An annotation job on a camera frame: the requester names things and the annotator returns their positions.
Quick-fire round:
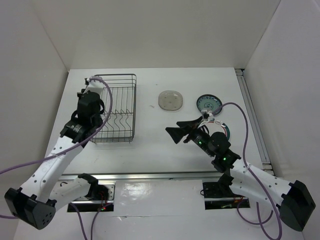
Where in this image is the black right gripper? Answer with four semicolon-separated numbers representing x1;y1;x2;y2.
165;115;215;157

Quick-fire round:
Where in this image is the blue floral green plate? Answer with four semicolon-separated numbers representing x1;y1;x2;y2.
196;94;223;116

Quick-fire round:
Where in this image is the clear glass square plate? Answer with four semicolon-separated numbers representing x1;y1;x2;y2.
158;90;184;111

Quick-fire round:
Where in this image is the teal red ring plate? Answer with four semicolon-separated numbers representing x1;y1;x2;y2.
205;118;231;141

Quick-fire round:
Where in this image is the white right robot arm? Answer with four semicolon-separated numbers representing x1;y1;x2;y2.
165;126;316;232

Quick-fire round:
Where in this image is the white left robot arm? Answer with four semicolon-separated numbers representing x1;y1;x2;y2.
4;91;109;230

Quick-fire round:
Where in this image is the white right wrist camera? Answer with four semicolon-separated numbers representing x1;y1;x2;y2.
198;108;215;128

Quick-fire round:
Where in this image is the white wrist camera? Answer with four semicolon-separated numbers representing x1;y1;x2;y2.
83;76;104;95
198;108;215;128

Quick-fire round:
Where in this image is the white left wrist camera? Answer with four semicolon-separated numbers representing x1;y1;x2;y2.
83;76;104;95

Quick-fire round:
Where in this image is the dark wire dish rack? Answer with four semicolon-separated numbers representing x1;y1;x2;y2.
91;73;137;144

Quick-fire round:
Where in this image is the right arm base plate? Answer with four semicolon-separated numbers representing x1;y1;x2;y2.
200;182;250;210

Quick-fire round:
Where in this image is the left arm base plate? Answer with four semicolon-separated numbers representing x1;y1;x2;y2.
67;181;116;213

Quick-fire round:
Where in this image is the aluminium rail frame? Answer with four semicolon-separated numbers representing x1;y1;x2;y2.
235;68;274;174

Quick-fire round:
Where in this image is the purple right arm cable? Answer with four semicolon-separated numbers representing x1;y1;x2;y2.
212;101;283;240

